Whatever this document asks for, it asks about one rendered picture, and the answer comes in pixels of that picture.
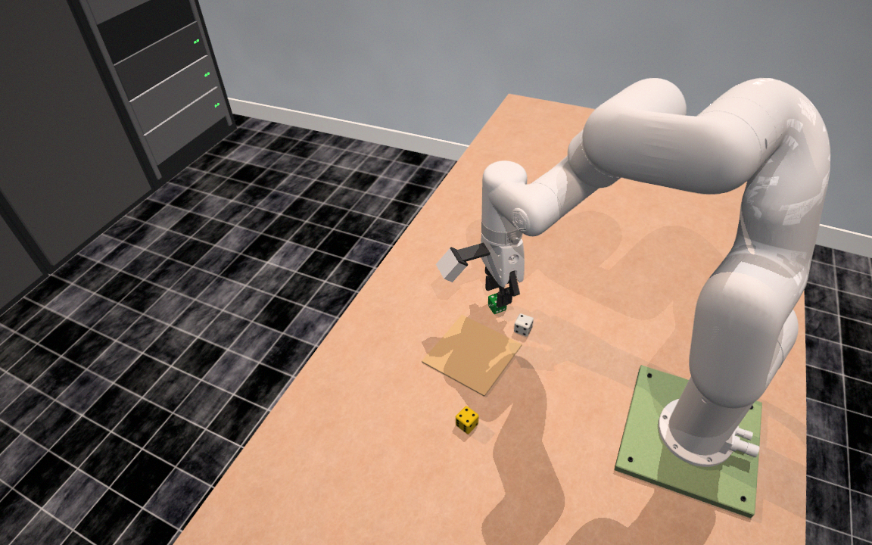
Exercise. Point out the green die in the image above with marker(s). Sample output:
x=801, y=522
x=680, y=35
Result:
x=492, y=303

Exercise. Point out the yellow die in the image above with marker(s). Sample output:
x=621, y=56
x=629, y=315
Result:
x=466, y=420

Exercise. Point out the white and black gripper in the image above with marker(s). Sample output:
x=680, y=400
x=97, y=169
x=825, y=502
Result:
x=500, y=271

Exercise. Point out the tan square mat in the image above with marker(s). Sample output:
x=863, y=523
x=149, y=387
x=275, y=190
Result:
x=472, y=354

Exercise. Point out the white die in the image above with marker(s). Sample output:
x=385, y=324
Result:
x=523, y=324

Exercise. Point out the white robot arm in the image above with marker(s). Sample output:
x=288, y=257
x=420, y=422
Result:
x=744, y=324

